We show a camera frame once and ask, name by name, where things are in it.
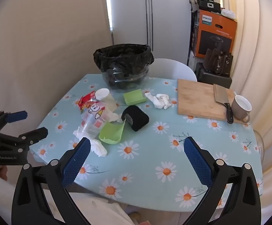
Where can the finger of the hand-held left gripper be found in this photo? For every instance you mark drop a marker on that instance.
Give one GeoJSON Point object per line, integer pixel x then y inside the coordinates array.
{"type": "Point", "coordinates": [38, 132]}
{"type": "Point", "coordinates": [16, 116]}

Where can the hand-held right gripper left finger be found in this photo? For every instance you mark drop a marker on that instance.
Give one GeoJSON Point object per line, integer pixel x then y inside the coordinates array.
{"type": "Point", "coordinates": [77, 164]}

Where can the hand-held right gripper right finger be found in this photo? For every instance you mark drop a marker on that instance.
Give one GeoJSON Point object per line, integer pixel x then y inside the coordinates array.
{"type": "Point", "coordinates": [197, 164]}

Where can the clear cartoon print plastic cup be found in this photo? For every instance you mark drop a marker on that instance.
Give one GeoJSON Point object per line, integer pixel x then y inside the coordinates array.
{"type": "Point", "coordinates": [93, 121]}

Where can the white paper cup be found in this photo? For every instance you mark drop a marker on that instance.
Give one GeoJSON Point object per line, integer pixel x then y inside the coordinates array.
{"type": "Point", "coordinates": [103, 95]}

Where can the black sock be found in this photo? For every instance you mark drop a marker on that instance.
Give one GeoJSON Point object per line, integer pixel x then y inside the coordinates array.
{"type": "Point", "coordinates": [138, 118]}

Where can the bin with black liner bag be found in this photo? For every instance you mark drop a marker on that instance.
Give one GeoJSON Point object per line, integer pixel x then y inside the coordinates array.
{"type": "Point", "coordinates": [124, 61]}

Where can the person's left hand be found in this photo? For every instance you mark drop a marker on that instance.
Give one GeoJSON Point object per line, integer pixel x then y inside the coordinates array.
{"type": "Point", "coordinates": [2, 172]}

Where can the crumpled white tissue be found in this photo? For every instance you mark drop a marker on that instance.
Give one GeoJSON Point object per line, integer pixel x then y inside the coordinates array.
{"type": "Point", "coordinates": [164, 102]}
{"type": "Point", "coordinates": [113, 117]}
{"type": "Point", "coordinates": [98, 148]}
{"type": "Point", "coordinates": [78, 132]}
{"type": "Point", "coordinates": [151, 98]}

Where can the red snack wrapper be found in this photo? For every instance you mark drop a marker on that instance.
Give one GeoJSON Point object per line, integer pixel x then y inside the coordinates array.
{"type": "Point", "coordinates": [86, 98]}

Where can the wooden cutting board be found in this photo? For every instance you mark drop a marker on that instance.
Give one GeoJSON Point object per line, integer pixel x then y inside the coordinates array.
{"type": "Point", "coordinates": [194, 98]}

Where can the grey mug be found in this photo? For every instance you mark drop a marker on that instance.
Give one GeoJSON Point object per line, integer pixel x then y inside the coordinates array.
{"type": "Point", "coordinates": [238, 112]}

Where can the dark storage stool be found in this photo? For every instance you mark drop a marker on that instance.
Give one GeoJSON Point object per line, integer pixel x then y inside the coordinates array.
{"type": "Point", "coordinates": [213, 80]}

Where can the white chair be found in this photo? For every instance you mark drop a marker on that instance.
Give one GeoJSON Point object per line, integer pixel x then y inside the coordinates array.
{"type": "Point", "coordinates": [173, 68]}

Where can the brown handbag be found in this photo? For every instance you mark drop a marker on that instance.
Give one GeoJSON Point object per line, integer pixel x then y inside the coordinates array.
{"type": "Point", "coordinates": [214, 61]}

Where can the orange cardboard box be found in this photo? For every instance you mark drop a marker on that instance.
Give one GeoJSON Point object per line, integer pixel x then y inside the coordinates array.
{"type": "Point", "coordinates": [215, 39]}

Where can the cream curtain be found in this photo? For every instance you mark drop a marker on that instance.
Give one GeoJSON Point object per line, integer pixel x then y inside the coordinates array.
{"type": "Point", "coordinates": [255, 51]}

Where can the dark printed box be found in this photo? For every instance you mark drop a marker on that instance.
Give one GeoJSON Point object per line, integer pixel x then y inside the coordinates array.
{"type": "Point", "coordinates": [193, 32]}

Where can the white refrigerator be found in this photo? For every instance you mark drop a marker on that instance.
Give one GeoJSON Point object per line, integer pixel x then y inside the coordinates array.
{"type": "Point", "coordinates": [168, 16]}

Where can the white pouch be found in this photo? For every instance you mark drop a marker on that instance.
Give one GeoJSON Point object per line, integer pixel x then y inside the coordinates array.
{"type": "Point", "coordinates": [228, 13]}

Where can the black camera bag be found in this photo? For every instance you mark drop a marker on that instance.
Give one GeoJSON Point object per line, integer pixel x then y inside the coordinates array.
{"type": "Point", "coordinates": [208, 4]}

